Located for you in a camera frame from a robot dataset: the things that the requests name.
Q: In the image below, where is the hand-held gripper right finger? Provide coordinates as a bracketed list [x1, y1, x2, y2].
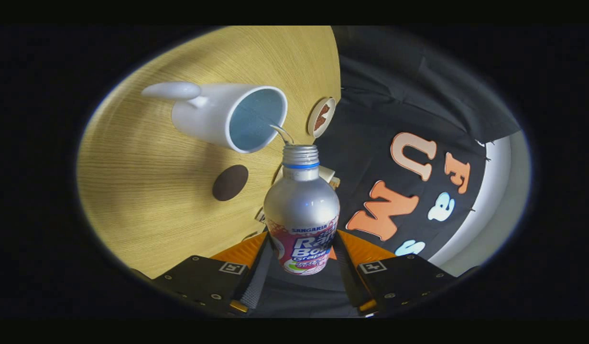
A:
[333, 229, 457, 316]

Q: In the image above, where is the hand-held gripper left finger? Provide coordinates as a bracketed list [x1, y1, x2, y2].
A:
[153, 232, 271, 316]

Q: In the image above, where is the wooden table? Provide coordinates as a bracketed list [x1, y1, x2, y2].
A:
[77, 26, 342, 279]

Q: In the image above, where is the beige round plate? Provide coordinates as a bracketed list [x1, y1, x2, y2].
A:
[307, 97, 337, 139]

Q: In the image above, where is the white toaster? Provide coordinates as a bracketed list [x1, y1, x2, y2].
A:
[274, 164, 336, 186]

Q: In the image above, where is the silver juice bottle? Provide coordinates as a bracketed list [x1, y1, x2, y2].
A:
[263, 144, 340, 276]

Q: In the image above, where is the clear juice stream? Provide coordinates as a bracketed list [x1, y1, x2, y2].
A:
[270, 124, 295, 146]

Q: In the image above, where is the white cup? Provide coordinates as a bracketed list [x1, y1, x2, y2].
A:
[142, 81, 288, 154]

